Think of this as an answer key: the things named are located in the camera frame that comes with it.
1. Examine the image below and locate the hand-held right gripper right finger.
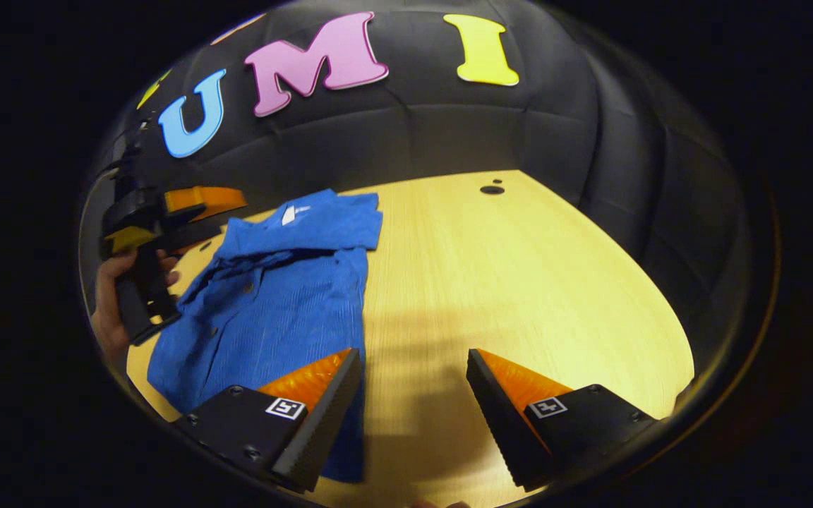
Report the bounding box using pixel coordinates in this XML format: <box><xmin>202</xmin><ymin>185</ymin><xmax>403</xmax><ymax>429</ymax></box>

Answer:
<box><xmin>466</xmin><ymin>348</ymin><xmax>661</xmax><ymax>492</ymax></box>

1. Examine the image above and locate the blue button shirt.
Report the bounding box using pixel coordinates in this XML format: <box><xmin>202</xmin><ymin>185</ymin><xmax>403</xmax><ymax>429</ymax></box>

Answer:
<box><xmin>147</xmin><ymin>188</ymin><xmax>384</xmax><ymax>484</ymax></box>

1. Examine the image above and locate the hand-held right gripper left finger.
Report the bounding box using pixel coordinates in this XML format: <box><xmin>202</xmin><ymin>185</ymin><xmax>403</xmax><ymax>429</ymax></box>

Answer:
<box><xmin>174</xmin><ymin>347</ymin><xmax>363</xmax><ymax>493</ymax></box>

